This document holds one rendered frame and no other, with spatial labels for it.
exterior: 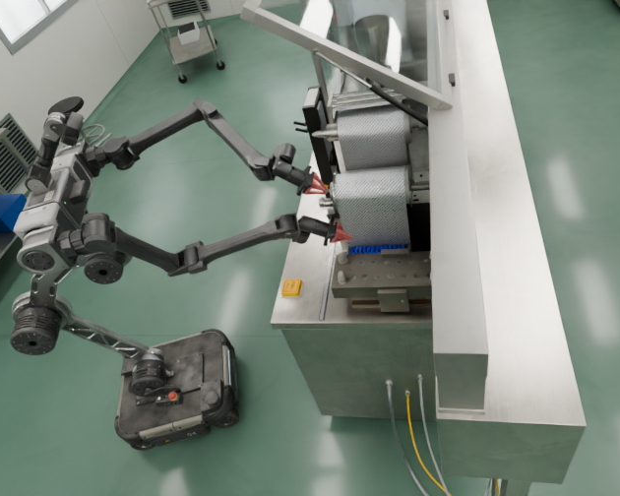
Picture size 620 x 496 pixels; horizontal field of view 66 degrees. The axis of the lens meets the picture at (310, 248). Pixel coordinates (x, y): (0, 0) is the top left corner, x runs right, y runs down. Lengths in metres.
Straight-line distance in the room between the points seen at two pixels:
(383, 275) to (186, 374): 1.36
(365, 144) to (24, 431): 2.62
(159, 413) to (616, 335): 2.33
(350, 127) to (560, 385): 1.13
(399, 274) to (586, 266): 1.64
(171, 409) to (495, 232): 1.91
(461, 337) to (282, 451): 1.90
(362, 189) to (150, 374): 1.50
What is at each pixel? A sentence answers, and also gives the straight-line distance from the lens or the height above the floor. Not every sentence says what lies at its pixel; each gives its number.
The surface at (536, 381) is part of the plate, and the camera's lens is 1.02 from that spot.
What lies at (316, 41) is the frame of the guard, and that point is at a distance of 1.22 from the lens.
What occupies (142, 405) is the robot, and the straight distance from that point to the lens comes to 2.75.
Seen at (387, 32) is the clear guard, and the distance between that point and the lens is 1.46.
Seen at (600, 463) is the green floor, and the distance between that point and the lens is 2.56.
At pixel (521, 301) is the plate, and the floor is 1.44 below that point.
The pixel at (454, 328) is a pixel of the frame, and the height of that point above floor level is 1.65.
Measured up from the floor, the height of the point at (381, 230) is 1.11.
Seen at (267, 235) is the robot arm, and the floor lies 1.19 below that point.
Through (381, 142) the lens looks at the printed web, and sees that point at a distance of 1.79.
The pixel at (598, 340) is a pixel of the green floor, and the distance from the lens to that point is 2.86.
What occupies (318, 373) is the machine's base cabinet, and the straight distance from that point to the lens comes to 2.12.
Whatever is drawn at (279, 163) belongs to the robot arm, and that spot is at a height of 1.42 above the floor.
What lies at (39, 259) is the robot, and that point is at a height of 1.46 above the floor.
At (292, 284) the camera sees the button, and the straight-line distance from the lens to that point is 1.90.
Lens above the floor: 2.33
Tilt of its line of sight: 44 degrees down
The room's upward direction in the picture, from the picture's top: 18 degrees counter-clockwise
